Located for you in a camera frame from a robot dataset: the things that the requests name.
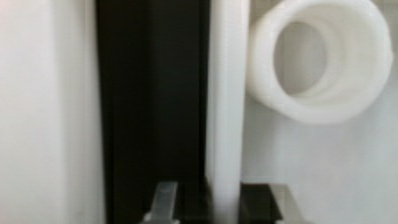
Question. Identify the white square tabletop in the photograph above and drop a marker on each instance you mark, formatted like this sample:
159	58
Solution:
303	108

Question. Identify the white U-shaped obstacle fence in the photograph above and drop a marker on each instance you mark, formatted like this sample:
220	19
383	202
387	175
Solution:
51	125

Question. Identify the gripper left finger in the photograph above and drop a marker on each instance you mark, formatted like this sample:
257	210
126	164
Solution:
179	205

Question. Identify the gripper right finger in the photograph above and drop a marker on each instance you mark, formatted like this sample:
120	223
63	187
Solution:
270	206

